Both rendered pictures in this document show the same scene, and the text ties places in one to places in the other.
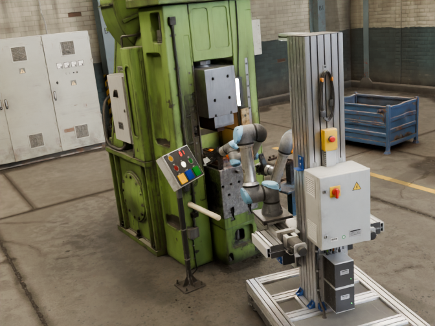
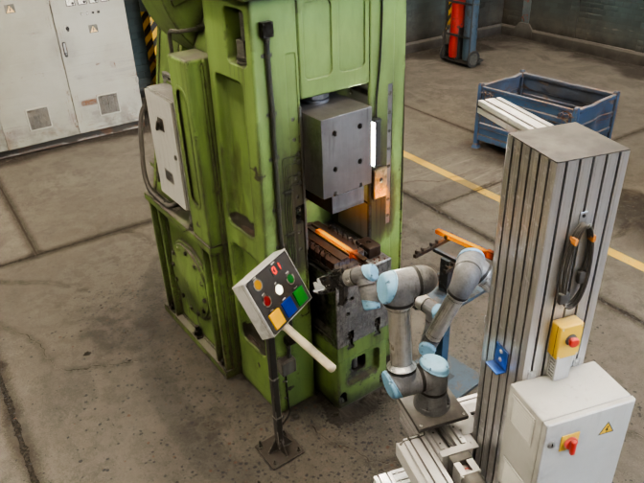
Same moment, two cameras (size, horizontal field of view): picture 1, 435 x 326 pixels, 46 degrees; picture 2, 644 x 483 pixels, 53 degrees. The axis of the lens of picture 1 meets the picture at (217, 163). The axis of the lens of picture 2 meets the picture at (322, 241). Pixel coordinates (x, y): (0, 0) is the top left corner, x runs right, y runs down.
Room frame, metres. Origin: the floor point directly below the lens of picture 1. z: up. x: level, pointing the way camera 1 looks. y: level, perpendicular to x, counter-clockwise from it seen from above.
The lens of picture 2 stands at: (1.41, 0.15, 2.76)
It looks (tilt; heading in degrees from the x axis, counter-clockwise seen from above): 30 degrees down; 358
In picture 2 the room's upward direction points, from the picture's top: 2 degrees counter-clockwise
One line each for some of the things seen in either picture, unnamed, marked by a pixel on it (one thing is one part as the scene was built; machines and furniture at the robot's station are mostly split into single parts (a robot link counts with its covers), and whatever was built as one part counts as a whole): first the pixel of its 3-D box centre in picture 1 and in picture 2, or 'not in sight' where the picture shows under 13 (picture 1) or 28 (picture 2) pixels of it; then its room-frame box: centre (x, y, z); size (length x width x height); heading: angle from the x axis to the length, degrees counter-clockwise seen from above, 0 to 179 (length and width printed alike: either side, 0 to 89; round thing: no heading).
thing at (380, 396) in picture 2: (239, 261); (356, 401); (4.24, -0.12, 0.01); 0.58 x 0.39 x 0.01; 123
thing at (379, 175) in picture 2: (245, 117); (379, 182); (4.56, -0.29, 1.27); 0.09 x 0.02 x 0.17; 123
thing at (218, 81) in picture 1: (211, 89); (329, 139); (4.48, -0.01, 1.56); 0.42 x 0.39 x 0.40; 33
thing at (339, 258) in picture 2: (214, 156); (325, 245); (4.45, 0.02, 0.96); 0.42 x 0.20 x 0.09; 33
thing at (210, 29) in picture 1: (197, 31); (308, 33); (4.60, 0.06, 2.06); 0.44 x 0.41 x 0.47; 33
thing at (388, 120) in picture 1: (370, 120); (541, 120); (7.79, -2.44, 0.36); 1.20 x 0.80 x 0.72; 36
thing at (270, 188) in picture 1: (269, 191); (431, 373); (3.36, -0.34, 0.98); 0.13 x 0.12 x 0.14; 105
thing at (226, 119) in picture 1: (210, 118); (323, 186); (4.45, 0.02, 1.32); 0.42 x 0.20 x 0.10; 33
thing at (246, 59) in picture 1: (236, 125); (362, 185); (4.79, -0.22, 1.15); 0.44 x 0.26 x 2.30; 33
